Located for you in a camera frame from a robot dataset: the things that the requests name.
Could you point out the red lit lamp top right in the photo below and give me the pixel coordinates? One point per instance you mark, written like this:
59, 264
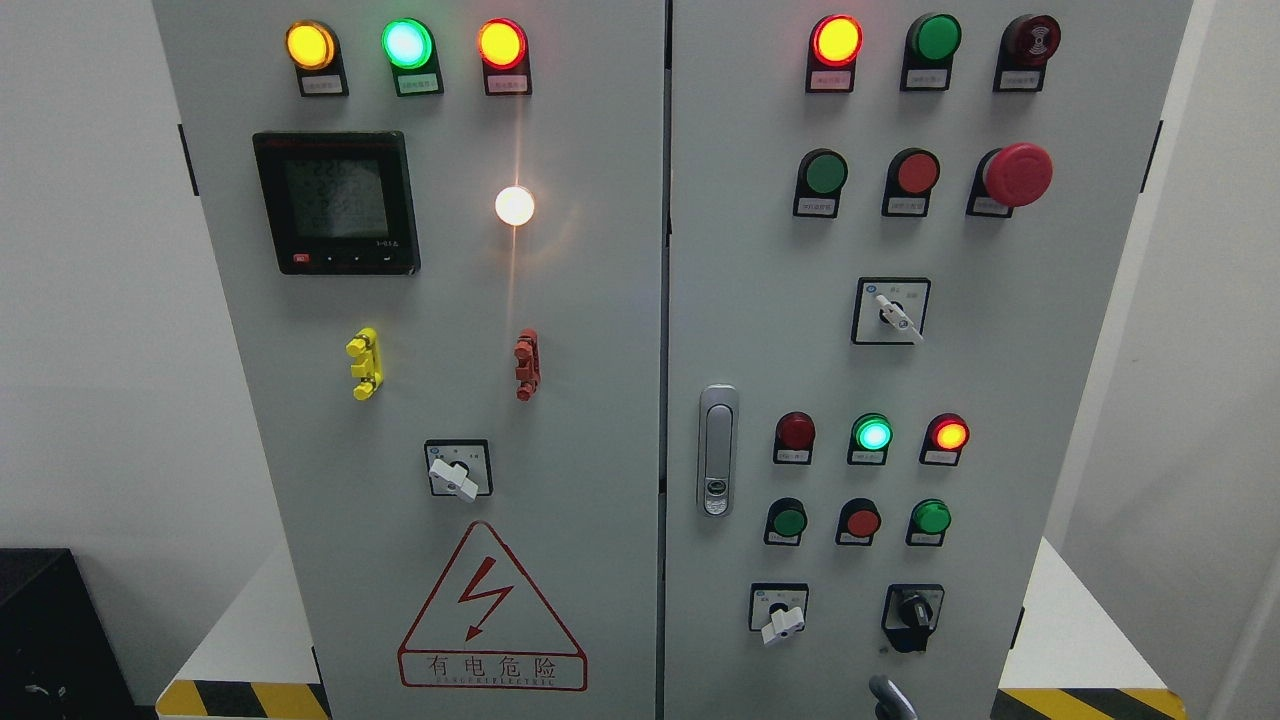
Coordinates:
834, 46

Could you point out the yellow terminal connector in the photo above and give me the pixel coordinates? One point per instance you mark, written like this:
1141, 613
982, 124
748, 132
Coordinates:
364, 350

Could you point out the black box bottom left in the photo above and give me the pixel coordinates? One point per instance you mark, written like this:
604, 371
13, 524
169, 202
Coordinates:
56, 662

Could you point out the red emergency stop button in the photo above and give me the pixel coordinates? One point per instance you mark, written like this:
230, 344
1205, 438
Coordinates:
1011, 177

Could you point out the lower red push button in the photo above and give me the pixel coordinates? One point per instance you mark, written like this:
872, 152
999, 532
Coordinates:
858, 523

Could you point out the white lit indicator lamp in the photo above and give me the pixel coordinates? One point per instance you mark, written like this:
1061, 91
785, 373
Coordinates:
515, 205

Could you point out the green indicator lamp top left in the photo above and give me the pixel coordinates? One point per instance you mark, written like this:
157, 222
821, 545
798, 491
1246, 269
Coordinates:
413, 57

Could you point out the grey cabinet door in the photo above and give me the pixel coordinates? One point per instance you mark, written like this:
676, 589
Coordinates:
763, 301
575, 468

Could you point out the red lit indicator lamp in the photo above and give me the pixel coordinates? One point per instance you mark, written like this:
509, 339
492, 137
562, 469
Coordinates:
944, 440

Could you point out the right grey cabinet door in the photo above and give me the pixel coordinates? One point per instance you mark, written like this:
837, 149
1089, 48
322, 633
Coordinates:
763, 301

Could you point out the dark red indicator lamp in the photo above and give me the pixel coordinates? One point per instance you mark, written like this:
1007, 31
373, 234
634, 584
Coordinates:
794, 438

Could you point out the lower right green button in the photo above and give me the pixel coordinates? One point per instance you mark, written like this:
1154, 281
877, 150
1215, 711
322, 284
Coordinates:
928, 523

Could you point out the green lamp top right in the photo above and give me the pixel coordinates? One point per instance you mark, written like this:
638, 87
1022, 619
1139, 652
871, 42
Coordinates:
929, 48

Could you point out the lower white rotary switch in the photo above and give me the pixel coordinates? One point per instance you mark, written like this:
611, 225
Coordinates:
776, 611

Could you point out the red black buzzer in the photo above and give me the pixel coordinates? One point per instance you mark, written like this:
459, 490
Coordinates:
1025, 48

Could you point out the lower left green button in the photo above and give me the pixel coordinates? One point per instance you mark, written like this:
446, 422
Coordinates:
785, 523

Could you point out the red terminal connector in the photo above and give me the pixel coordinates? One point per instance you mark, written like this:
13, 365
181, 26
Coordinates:
527, 368

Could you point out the black rotary selector switch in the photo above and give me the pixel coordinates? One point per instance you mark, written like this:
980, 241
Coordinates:
910, 615

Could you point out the red electrical hazard warning sticker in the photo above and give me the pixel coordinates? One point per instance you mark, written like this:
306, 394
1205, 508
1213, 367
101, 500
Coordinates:
486, 625

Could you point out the upper right white rotary switch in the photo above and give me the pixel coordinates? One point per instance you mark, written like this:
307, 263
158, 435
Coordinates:
890, 310

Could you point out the left door white rotary switch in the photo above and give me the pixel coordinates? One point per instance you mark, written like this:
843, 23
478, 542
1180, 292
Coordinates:
459, 468

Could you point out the silver door lock handle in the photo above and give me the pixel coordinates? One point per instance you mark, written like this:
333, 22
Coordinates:
718, 421

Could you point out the yellow indicator lamp top left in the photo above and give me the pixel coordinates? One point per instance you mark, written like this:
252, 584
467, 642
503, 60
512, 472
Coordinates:
314, 50

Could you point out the left grey cabinet door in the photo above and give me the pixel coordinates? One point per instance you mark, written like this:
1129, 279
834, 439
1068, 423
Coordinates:
575, 468

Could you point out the red push button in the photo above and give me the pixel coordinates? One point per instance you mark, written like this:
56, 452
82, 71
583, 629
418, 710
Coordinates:
910, 179
858, 523

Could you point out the black digital power meter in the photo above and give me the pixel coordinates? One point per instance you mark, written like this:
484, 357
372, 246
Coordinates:
339, 203

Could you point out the red indicator lamp top left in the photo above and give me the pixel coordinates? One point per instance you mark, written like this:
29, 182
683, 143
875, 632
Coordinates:
504, 51

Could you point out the upper red push button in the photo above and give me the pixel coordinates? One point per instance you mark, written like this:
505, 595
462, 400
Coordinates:
910, 179

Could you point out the upper green push button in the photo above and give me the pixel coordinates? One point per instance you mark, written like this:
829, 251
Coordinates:
820, 177

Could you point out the green lit indicator lamp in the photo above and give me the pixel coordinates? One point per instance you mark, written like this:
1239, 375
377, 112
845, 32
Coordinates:
871, 435

